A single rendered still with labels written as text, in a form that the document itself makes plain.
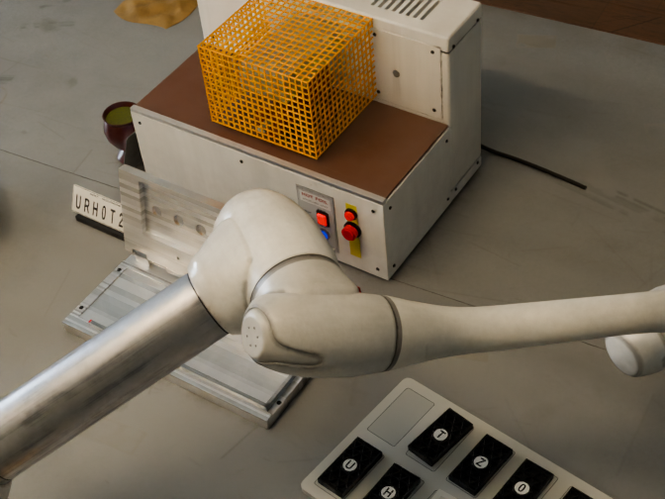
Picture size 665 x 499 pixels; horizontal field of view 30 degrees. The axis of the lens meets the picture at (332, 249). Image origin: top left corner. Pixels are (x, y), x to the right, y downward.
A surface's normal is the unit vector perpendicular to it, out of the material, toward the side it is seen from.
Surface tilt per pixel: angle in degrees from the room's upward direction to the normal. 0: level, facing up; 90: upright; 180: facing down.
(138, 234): 79
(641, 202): 0
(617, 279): 0
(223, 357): 0
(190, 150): 90
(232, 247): 27
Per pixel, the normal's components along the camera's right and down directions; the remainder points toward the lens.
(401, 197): 0.84, 0.33
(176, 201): -0.55, 0.48
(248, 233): -0.56, -0.47
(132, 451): -0.08, -0.70
